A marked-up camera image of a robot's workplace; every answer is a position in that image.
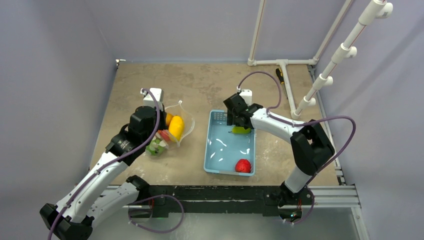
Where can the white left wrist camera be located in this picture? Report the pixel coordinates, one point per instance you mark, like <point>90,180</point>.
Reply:
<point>153,97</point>

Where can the clear polka dot zip bag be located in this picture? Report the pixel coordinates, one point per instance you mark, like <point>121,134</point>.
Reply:
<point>189,121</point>

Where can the red textured strawberry fruit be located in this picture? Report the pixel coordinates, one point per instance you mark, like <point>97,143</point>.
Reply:
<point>243,166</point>

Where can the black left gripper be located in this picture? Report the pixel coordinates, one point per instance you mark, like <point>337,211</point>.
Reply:
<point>163,125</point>

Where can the yellow black screwdriver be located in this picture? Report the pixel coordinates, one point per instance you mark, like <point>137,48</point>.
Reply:
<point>280,75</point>

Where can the red apple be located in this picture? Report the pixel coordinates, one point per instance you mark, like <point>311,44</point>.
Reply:
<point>164,135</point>

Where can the light blue plastic basket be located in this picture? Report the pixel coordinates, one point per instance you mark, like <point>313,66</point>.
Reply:
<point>224,148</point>

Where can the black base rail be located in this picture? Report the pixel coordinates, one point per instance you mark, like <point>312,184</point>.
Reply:
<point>265,200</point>

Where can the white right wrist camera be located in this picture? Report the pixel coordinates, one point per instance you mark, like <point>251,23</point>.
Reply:
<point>246,94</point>

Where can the green fruit with black stripe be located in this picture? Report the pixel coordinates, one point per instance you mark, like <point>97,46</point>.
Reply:
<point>156,147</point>

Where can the orange fruit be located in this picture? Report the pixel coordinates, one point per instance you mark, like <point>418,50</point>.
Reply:
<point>168,119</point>

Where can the green pear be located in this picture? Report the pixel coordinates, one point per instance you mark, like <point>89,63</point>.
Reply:
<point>240,130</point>

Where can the elongated yellow mango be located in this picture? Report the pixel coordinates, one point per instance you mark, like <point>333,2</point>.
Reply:
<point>176,127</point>

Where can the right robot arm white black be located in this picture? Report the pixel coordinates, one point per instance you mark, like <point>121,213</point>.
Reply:
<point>311,147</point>

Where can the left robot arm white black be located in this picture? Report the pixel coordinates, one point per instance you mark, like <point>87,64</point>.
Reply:
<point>76,215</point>

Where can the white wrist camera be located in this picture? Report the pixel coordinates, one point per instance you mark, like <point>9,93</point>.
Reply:
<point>246,94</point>
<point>153,97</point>

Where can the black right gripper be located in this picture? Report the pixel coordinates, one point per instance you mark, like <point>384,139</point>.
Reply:
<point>235,117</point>

